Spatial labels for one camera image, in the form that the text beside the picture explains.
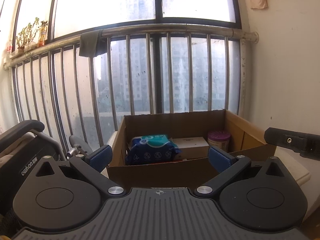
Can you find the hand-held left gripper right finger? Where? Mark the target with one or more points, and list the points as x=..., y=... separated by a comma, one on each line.
x=221, y=158

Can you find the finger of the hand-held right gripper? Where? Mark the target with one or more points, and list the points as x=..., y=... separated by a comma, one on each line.
x=287, y=140

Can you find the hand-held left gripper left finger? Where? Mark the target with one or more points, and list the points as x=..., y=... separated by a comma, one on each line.
x=100, y=156

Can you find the purple air freshener jar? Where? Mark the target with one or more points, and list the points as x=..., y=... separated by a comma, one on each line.
x=218, y=140

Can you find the white rectangular carton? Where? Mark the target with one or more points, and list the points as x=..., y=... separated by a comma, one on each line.
x=191, y=145

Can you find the blue wet wipes pack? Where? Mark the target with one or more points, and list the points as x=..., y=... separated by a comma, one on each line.
x=150, y=150

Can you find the brown cardboard box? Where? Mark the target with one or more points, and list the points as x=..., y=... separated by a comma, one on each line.
x=162, y=173

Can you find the folded black wheelchair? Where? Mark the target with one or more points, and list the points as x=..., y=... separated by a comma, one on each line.
x=30, y=150

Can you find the grey cloth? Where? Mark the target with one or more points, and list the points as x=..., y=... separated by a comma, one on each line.
x=90, y=43

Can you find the orange drink bottle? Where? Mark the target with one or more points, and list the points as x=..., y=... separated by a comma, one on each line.
x=42, y=35

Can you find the metal balcony railing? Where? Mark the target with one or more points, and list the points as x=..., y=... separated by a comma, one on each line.
x=175, y=27

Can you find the small red label bottle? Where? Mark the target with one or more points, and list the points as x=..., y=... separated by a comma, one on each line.
x=9, y=47

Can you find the potted green plant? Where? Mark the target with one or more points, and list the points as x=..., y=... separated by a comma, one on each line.
x=26, y=35

